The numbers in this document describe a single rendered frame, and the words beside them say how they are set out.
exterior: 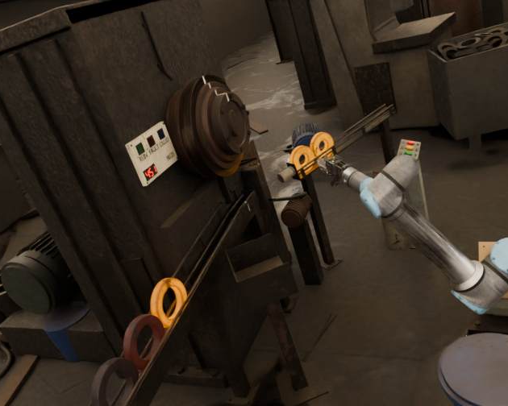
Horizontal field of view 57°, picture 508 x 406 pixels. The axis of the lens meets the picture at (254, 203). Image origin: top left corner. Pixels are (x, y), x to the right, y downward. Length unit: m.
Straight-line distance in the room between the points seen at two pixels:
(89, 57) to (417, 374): 1.81
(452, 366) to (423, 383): 0.55
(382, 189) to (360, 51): 3.00
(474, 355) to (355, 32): 3.52
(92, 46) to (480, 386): 1.69
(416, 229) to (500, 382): 0.62
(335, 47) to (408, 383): 3.36
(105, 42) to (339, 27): 3.12
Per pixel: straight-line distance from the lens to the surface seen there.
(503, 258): 2.10
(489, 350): 1.68
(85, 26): 1.88
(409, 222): 1.88
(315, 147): 2.68
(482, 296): 2.10
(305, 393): 2.22
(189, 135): 2.01
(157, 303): 1.75
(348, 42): 4.72
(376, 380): 2.21
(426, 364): 2.25
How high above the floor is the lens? 1.62
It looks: 23 degrees down
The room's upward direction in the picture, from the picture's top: 19 degrees counter-clockwise
